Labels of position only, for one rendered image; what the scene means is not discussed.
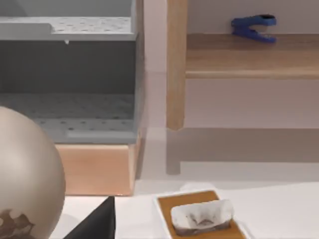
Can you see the pale wooden drawer front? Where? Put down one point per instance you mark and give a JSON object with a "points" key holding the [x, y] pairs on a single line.
{"points": [[97, 169]]}

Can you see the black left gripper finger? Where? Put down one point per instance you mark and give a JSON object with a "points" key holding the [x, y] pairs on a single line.
{"points": [[104, 221]]}

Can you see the white tissue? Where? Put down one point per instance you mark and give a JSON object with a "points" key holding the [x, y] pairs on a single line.
{"points": [[203, 216]]}

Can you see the blue stapler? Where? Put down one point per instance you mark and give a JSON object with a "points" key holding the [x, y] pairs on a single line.
{"points": [[256, 28]]}

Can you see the white and brown tissue box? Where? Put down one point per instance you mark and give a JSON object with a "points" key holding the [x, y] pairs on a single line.
{"points": [[172, 206]]}

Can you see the wooden open shelf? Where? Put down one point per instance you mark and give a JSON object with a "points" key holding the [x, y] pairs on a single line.
{"points": [[224, 62]]}

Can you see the grey pierced drawer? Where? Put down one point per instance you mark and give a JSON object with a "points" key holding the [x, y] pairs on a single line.
{"points": [[74, 74]]}

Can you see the beige round vase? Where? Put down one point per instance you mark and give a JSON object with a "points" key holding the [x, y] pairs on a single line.
{"points": [[27, 174]]}

